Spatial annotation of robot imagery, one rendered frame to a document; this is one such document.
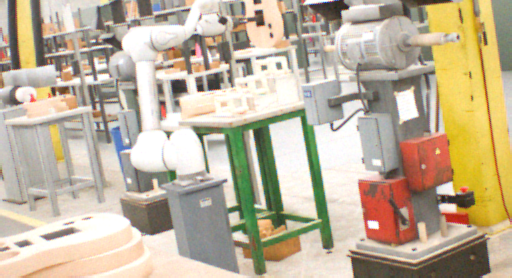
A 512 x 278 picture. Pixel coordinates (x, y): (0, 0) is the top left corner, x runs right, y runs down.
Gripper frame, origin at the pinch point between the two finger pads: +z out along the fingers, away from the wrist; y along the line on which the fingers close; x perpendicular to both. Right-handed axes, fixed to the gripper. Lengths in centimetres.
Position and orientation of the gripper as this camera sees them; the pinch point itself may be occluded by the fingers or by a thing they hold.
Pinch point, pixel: (259, 18)
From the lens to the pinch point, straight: 539.9
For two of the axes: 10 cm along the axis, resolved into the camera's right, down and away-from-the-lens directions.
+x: -1.7, -9.8, -1.4
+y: 5.2, 0.3, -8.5
